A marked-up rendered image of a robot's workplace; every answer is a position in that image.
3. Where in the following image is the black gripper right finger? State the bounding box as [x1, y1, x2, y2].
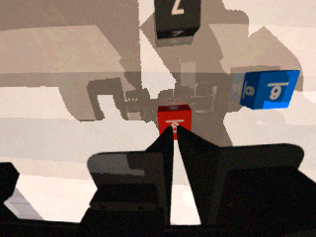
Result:
[177, 125, 304, 224]

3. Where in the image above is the blue digit block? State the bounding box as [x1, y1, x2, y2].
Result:
[239, 69, 300, 110]

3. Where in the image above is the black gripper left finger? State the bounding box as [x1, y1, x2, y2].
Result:
[86, 126, 174, 224]

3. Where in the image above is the red digit block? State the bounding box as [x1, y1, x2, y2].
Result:
[157, 105, 192, 140]

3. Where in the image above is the black block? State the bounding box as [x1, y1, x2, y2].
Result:
[154, 0, 201, 39]

